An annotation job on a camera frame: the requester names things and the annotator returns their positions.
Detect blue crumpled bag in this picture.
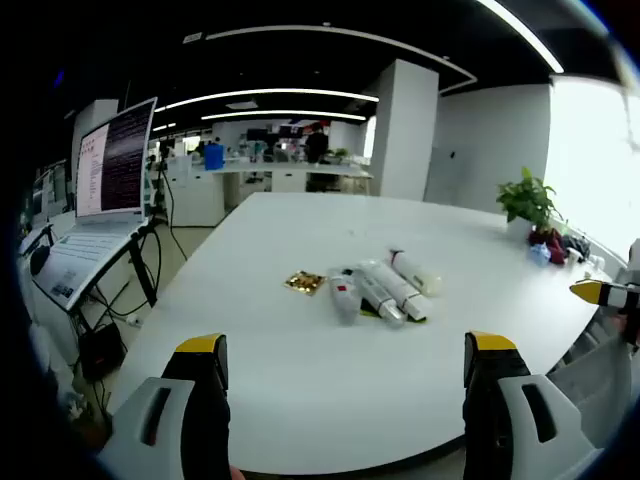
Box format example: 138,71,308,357
528,243,552,270

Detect potted green plant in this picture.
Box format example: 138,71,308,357
495,166,565,242

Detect white office counter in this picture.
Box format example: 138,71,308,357
192,160,375,197

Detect white skincare tube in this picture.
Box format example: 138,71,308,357
394,257,434,322

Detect camera tripod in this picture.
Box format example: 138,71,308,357
147,153,176,224

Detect open laptop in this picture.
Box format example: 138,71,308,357
30,96,160,312

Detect white mesh office chair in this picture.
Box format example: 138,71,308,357
547,309,634,451

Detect red and blue items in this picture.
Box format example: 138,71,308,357
528,225,567,266

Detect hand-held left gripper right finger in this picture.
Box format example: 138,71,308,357
462,329,609,480

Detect gold skincare sachet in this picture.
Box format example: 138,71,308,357
283,269,327,297

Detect white cabinet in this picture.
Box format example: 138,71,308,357
164,167,227,229

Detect green black skincare sachet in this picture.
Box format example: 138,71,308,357
358,298,430,327

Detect ceiling light strip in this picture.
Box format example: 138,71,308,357
474,0,566,74
199,109,369,123
154,88,381,114

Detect black laptop stand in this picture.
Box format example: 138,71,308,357
67,219,169,346

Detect black bundle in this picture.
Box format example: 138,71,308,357
562,233,592,257

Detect black electronics box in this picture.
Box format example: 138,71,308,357
79,322,127,382

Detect white skincare bottle red collar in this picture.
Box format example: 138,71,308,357
388,247,445,298

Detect blue storage crate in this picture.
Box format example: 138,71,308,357
203,142,227,172

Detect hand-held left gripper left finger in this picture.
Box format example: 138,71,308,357
97,333,232,480

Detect small white skincare bottle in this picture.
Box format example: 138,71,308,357
327,269,362,327
354,258,407,330

